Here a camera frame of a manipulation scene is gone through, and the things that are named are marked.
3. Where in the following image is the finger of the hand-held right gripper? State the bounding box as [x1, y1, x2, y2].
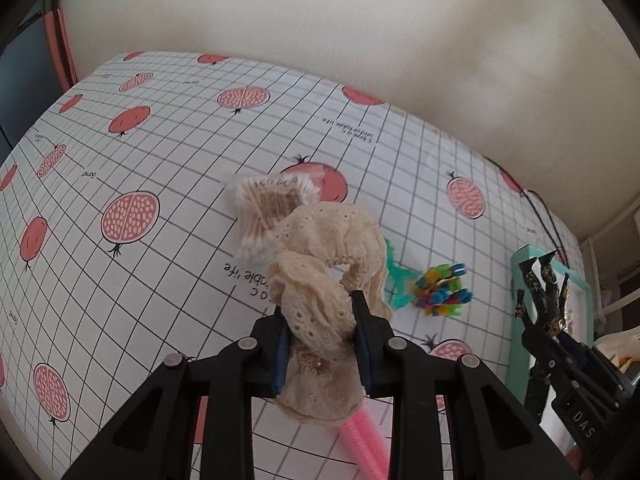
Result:
[521, 327, 576, 391]
[556, 331, 607, 372]

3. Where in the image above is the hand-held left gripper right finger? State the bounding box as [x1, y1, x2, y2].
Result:
[350, 287, 571, 480]

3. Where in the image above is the pink board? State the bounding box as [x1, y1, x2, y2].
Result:
[42, 5, 78, 88]

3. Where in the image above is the black cable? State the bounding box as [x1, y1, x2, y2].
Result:
[520, 190, 568, 266]

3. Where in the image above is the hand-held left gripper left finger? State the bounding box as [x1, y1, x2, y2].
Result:
[62, 305, 293, 480]

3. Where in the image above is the pink plastic hair comb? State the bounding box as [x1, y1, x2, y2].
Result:
[332, 405, 391, 480]

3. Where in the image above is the white cloth bag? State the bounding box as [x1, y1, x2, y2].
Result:
[592, 325, 640, 376]

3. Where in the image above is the colourful hair clips green card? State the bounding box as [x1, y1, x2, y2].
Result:
[382, 237, 475, 318]

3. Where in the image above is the white wooden shelf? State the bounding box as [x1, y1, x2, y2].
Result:
[579, 207, 640, 311]

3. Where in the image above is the pack of cotton swabs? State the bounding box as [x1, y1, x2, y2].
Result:
[222, 172, 326, 266]

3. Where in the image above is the teal cardboard box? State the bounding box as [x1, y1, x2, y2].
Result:
[507, 245, 596, 456]

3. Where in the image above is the cream lace scrunchie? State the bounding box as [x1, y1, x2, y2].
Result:
[270, 201, 396, 426]

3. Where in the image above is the dark cabinet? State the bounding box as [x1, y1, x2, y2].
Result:
[0, 10, 66, 161]

